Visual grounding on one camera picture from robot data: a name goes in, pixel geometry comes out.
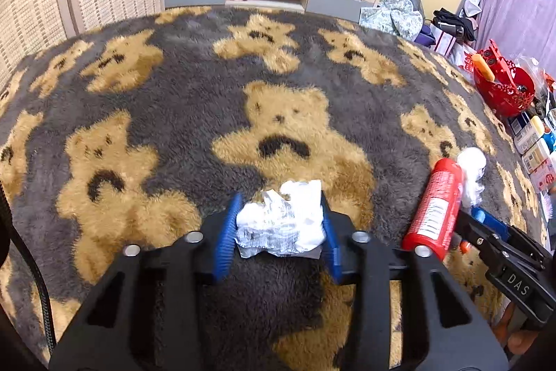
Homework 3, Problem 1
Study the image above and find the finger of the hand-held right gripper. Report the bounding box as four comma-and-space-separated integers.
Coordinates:
454, 207, 555, 273

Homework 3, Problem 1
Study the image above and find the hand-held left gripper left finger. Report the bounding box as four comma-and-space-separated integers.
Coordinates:
48, 192, 245, 371

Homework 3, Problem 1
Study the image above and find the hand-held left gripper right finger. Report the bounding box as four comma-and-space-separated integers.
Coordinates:
320, 192, 510, 371

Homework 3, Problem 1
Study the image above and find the white paper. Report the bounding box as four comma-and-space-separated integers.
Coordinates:
235, 179, 327, 258

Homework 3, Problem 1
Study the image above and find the white plastic wrap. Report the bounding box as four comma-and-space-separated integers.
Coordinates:
456, 147, 487, 209

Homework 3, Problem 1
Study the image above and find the red can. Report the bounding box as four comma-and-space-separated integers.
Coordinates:
402, 158, 465, 261

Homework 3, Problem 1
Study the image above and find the person's right hand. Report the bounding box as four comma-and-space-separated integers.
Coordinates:
495, 304, 541, 356

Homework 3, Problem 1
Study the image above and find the white bottle pink label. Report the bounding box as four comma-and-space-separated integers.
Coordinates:
530, 160, 556, 191

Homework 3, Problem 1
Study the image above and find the yellow capped bottle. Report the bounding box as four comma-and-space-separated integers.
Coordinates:
513, 116, 546, 154

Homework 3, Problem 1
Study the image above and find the red openwork basket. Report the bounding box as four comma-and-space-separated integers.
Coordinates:
473, 40, 536, 117

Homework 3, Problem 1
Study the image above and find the bear-print fleece blanket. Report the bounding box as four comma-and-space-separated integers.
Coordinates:
0, 6, 552, 371

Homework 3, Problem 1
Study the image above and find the black bag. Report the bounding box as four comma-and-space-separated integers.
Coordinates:
432, 8, 476, 41

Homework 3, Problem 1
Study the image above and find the green floral cloth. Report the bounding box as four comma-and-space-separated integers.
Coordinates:
358, 0, 424, 39

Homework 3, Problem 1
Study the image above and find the black cable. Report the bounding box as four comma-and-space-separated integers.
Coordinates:
0, 180, 57, 358

